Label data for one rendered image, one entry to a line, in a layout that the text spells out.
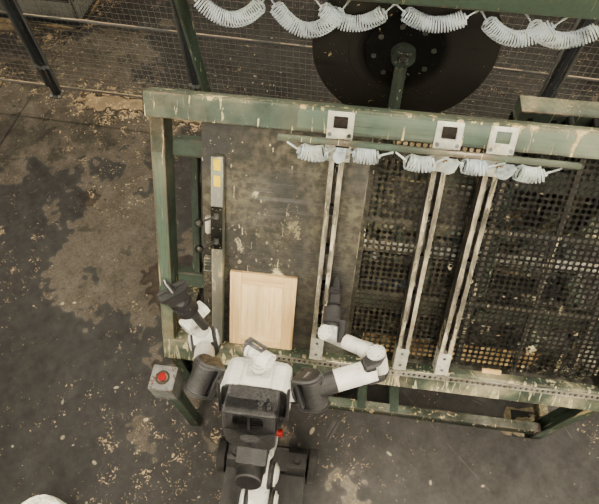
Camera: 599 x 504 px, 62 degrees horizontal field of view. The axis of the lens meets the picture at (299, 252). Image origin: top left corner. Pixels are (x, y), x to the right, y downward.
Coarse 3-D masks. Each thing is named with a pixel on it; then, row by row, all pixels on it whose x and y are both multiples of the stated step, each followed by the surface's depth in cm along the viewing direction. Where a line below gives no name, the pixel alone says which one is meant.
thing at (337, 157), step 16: (336, 112) 187; (336, 128) 189; (352, 128) 189; (336, 160) 184; (336, 176) 205; (336, 192) 204; (336, 208) 207; (336, 224) 210; (320, 256) 218; (320, 272) 221; (320, 288) 225; (320, 304) 233; (320, 320) 233; (320, 352) 241
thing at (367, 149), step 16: (304, 144) 186; (336, 144) 177; (352, 144) 176; (368, 144) 175; (384, 144) 175; (320, 160) 185; (368, 160) 187; (416, 160) 182; (432, 160) 182; (464, 160) 182; (480, 160) 180; (496, 160) 173; (512, 160) 173; (528, 160) 172; (544, 160) 172; (512, 176) 184; (528, 176) 180; (544, 176) 183
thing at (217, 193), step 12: (216, 156) 207; (216, 192) 213; (216, 204) 216; (216, 252) 226; (216, 264) 229; (216, 276) 232; (216, 288) 234; (216, 300) 237; (216, 312) 241; (216, 324) 244
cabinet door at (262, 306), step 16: (240, 272) 232; (256, 272) 233; (240, 288) 236; (256, 288) 235; (272, 288) 234; (288, 288) 233; (240, 304) 240; (256, 304) 239; (272, 304) 238; (288, 304) 237; (240, 320) 244; (256, 320) 243; (272, 320) 242; (288, 320) 241; (240, 336) 248; (256, 336) 247; (272, 336) 246; (288, 336) 245
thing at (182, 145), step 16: (176, 144) 213; (192, 144) 213; (192, 160) 218; (384, 160) 207; (192, 176) 221; (400, 176) 210; (464, 176) 207; (560, 176) 203; (192, 192) 224; (512, 192) 209; (576, 192) 205; (192, 208) 228; (192, 224) 231; (496, 256) 223; (192, 272) 242; (384, 304) 238; (400, 304) 237; (480, 320) 234; (496, 320) 235; (576, 320) 231
